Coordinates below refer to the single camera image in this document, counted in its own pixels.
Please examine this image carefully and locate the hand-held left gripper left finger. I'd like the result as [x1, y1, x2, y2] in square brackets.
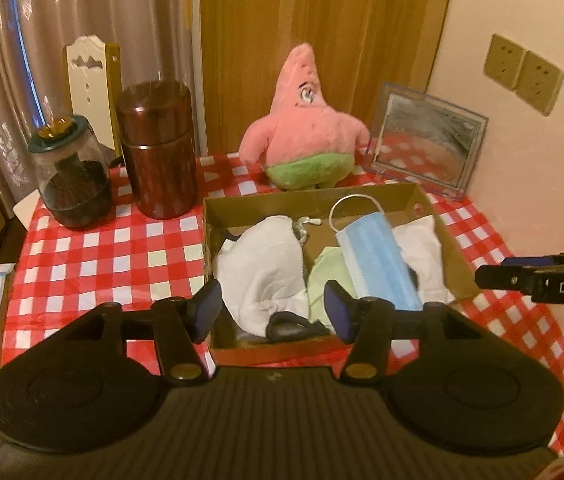
[62, 280, 223, 387]

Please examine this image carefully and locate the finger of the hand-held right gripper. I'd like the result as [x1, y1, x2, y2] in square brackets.
[474, 264, 535, 292]
[501, 251, 564, 268]

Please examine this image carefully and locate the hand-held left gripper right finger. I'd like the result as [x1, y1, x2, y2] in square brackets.
[324, 280, 470, 381]

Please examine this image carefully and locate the light green cloth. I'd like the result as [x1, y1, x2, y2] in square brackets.
[306, 246, 350, 322]

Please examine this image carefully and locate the blue face mask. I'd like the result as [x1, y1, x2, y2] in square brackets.
[329, 194, 424, 313]

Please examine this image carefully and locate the brown cardboard box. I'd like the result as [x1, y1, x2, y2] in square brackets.
[203, 182, 480, 366]

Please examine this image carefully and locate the black cloth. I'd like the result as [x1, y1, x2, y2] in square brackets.
[266, 310, 330, 345]

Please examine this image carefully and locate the red white checkered tablecloth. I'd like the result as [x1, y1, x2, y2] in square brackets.
[0, 142, 564, 456]

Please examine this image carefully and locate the brown cylindrical canister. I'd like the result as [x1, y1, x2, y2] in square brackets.
[114, 81, 200, 220]

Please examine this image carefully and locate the pink starfish plush toy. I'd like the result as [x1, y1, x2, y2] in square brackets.
[239, 44, 371, 191]

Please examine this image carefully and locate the glass jar with dark lid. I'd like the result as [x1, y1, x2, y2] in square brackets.
[29, 115, 115, 231]

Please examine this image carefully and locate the wooden door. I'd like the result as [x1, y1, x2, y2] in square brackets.
[199, 0, 458, 156]

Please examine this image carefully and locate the beige patterned curtain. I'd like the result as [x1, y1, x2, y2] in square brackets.
[0, 0, 197, 221]

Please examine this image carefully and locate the clear picture frame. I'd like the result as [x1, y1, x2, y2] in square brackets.
[362, 82, 489, 200]

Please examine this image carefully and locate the beige wall socket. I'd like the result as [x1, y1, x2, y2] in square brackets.
[516, 50, 564, 115]
[483, 33, 527, 92]

